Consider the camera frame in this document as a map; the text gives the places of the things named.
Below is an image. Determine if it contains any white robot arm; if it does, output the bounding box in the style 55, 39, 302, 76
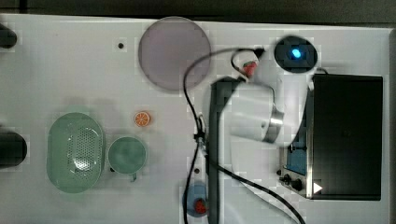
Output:
205, 35, 318, 224

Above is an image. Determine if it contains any green oval strainer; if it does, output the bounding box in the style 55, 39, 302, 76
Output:
47, 112, 105, 193

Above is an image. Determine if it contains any orange slice toy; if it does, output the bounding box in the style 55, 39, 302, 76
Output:
134, 111, 151, 127

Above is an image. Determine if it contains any grey round plate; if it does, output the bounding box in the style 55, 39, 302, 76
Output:
138, 17, 211, 91

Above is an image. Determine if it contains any blue cup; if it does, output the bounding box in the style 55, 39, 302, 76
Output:
187, 182, 208, 217

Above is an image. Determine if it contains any teal mug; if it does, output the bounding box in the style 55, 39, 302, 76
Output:
107, 136, 148, 182

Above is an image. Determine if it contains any small red strawberry toy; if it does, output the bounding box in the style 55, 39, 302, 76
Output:
194, 199, 207, 214

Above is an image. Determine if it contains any silver black toaster oven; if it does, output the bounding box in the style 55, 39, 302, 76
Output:
277, 74, 384, 201

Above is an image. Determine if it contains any black pot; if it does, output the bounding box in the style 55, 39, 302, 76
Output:
0, 132, 27, 169

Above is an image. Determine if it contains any grey object at corner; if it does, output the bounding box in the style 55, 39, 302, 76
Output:
0, 24, 18, 49

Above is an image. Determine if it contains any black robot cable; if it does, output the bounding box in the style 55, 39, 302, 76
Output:
182, 46, 307, 224

